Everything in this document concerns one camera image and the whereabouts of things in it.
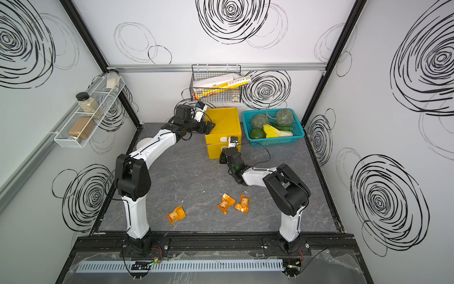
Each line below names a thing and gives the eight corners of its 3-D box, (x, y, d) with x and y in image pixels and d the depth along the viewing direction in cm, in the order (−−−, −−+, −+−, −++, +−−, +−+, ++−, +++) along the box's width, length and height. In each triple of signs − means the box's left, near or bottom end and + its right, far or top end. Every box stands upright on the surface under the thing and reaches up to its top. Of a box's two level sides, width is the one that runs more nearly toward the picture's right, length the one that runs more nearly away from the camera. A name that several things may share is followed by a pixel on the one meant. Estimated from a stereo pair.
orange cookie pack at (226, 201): (214, 206, 87) (214, 204, 86) (225, 193, 91) (225, 192, 90) (225, 215, 84) (225, 213, 83) (235, 201, 89) (235, 200, 87)
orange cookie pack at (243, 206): (234, 207, 87) (235, 205, 85) (241, 195, 91) (241, 193, 89) (246, 214, 85) (247, 212, 83) (252, 201, 89) (253, 199, 87)
